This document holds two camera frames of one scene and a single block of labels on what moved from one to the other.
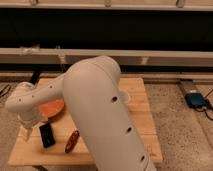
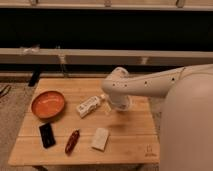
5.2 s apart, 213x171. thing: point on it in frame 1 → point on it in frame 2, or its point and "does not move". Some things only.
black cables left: (5, 90) does not move
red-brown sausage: (72, 141) does not move
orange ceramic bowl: (51, 109) does not move
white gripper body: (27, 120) → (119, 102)
